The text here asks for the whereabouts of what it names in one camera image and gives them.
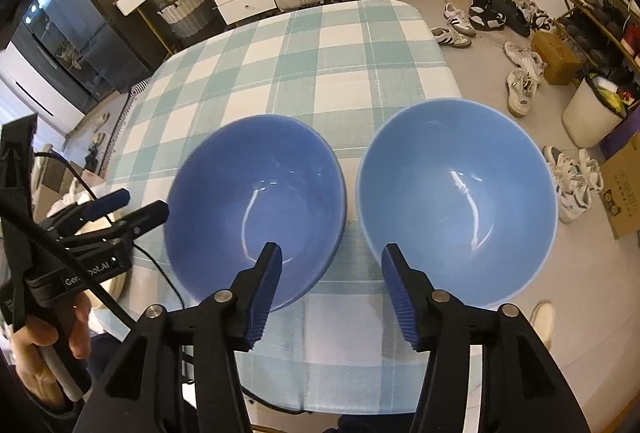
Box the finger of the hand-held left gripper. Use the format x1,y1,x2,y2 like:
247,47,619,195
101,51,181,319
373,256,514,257
100,200,170,244
47,189,132,234

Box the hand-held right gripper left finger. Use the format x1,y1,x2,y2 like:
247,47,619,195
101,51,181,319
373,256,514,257
75,242,283,433

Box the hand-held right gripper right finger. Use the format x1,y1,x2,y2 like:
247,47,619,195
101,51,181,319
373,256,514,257
381,243,591,433

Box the blue bowl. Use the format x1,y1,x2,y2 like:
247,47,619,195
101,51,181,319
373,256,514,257
356,99,558,309
164,114,348,312

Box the person's left hand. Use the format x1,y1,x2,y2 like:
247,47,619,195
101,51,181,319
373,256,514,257
10,293,93,401

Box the beige slippers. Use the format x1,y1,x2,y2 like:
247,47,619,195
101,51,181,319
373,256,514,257
90,113,111,146

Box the white patterned rug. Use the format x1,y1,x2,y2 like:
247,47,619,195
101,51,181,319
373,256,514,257
127,80,151,106

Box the white cabinet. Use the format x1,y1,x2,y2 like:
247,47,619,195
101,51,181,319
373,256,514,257
0,58,86,128

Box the white slipper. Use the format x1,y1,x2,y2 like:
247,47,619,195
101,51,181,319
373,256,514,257
530,303,556,351

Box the black glass cabinet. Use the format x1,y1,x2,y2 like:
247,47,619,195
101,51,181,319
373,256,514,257
9,0,153,104

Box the woven laundry basket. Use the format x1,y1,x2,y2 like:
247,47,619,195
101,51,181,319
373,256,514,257
157,0,223,38

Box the teal checkered tablecloth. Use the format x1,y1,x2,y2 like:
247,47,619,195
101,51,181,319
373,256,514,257
97,0,483,414

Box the scattered sneakers group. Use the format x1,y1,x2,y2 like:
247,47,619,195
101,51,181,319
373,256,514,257
430,0,606,226

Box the large printed cardboard box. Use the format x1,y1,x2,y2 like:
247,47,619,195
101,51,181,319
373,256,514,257
599,143,640,241

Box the white trash can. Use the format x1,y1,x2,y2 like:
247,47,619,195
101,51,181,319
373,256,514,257
561,73,628,148

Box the small cardboard box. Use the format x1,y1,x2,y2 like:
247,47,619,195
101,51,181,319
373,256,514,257
530,30,583,86

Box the gold shoe rack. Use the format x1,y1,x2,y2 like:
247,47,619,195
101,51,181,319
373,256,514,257
560,0,640,78

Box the black cable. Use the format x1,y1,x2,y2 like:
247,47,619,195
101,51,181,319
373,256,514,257
0,152,311,414

